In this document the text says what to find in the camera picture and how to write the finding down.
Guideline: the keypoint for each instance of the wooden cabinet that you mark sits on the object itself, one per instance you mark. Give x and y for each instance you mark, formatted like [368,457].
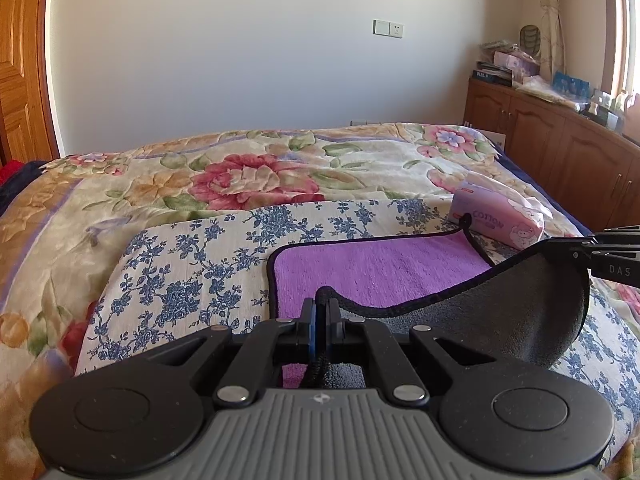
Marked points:
[560,150]

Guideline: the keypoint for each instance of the navy bed sheet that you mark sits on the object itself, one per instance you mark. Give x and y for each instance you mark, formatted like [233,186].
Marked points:
[545,185]

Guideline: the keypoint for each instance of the purple and grey towel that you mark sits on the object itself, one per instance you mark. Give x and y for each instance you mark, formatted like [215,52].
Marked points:
[380,270]

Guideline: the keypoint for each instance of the white wall switch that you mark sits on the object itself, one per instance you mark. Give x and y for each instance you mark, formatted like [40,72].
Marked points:
[388,28]

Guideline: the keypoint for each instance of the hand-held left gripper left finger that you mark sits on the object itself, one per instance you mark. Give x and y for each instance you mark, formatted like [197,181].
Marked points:
[311,331]

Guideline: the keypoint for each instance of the pink tissue pack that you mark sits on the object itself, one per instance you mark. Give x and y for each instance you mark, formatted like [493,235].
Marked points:
[492,217]

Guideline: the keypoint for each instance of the grey hand fan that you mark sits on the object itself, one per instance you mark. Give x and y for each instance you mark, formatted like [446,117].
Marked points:
[530,40]

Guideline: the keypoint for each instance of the pink box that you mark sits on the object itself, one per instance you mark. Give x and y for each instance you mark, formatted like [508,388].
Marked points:
[515,64]

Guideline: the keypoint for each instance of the red cloth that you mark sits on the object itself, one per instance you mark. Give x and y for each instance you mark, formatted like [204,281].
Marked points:
[12,172]

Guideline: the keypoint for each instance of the group of small bottles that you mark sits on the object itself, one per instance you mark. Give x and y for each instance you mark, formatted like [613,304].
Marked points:
[610,107]

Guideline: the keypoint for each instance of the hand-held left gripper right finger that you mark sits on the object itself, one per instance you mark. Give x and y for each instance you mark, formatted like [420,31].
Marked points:
[332,325]

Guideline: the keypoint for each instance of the dark blue cloth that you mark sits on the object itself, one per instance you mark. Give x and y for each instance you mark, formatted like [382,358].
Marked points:
[22,180]

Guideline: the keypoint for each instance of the blue packet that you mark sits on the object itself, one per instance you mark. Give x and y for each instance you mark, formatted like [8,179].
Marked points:
[571,84]

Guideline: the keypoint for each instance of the blue floral cloth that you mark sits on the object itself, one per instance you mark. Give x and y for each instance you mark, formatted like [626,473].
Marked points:
[190,270]

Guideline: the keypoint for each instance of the patterned curtain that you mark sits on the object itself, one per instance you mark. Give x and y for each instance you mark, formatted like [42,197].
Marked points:
[547,20]

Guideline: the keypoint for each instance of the wooden wardrobe door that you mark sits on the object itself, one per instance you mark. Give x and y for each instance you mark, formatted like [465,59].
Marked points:
[20,60]

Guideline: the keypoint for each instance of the clear plastic bag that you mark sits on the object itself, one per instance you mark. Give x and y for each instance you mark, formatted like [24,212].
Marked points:
[547,92]

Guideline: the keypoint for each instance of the wooden window frame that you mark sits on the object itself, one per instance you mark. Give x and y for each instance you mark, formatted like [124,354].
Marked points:
[620,30]

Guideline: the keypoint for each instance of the floral bed blanket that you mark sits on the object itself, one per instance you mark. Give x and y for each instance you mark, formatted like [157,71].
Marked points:
[240,170]

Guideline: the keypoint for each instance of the black box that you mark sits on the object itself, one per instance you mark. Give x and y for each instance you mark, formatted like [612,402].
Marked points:
[492,76]

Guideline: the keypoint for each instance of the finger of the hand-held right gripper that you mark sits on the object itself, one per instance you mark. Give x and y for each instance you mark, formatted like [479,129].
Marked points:
[620,236]
[570,251]

